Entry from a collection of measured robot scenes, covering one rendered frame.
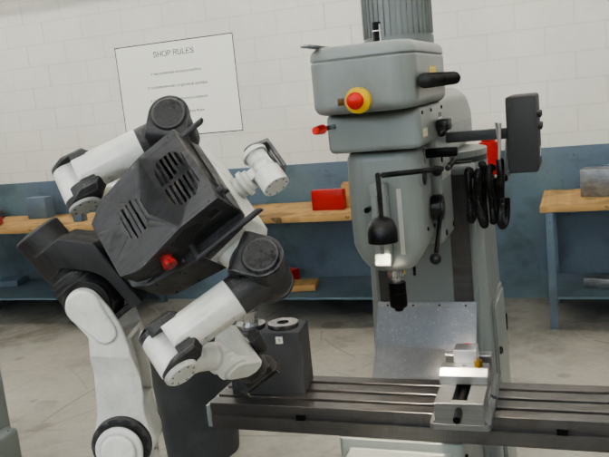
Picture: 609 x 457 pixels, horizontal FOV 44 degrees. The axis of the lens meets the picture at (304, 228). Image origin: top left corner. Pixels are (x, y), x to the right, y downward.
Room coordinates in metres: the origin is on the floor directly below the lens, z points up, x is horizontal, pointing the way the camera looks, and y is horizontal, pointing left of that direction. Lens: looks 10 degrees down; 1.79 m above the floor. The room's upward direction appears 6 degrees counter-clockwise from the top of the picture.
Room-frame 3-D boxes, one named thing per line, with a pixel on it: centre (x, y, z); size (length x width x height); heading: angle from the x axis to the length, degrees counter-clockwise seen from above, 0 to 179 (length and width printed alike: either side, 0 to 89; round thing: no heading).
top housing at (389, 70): (2.01, -0.24, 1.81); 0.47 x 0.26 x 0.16; 159
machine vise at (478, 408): (1.91, -0.39, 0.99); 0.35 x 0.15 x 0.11; 161
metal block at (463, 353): (1.94, -0.40, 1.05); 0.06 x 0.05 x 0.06; 71
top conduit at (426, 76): (1.98, -0.38, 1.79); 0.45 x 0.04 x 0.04; 159
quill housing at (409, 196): (2.00, -0.24, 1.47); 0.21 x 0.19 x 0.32; 69
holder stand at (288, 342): (2.16, 0.14, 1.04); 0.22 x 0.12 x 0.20; 76
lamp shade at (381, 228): (1.79, -0.19, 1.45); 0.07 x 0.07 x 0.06
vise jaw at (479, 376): (1.89, -0.38, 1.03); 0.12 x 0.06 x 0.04; 71
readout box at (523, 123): (2.16, -0.65, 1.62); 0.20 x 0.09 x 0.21; 159
